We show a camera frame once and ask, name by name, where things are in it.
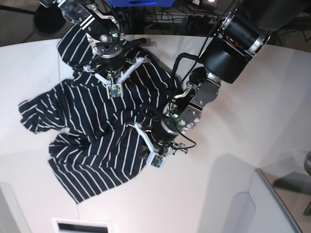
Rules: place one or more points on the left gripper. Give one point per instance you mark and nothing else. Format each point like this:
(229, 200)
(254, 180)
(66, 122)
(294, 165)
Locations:
(160, 136)

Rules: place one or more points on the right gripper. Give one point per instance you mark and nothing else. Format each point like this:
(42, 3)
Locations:
(112, 62)

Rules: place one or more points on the navy white striped t-shirt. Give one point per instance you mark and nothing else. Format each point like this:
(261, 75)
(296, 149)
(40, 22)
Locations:
(95, 151)

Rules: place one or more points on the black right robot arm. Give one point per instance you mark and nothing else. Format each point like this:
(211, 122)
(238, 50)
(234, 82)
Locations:
(103, 30)

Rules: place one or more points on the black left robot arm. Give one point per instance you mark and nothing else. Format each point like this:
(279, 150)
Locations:
(237, 37)

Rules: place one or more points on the blue box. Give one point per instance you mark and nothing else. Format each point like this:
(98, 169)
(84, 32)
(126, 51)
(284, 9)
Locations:
(141, 3)

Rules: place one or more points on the white power strip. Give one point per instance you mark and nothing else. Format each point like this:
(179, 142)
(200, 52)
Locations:
(178, 18)

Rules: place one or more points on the black round stand base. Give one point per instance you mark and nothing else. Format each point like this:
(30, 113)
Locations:
(48, 21)

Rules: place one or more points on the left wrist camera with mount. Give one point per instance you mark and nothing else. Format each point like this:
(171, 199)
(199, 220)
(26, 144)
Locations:
(155, 153)

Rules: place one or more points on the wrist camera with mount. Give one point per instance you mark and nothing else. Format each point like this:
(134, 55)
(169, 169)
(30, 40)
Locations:
(114, 79)
(155, 153)

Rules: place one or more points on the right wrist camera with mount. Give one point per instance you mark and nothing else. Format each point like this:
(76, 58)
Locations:
(114, 79)

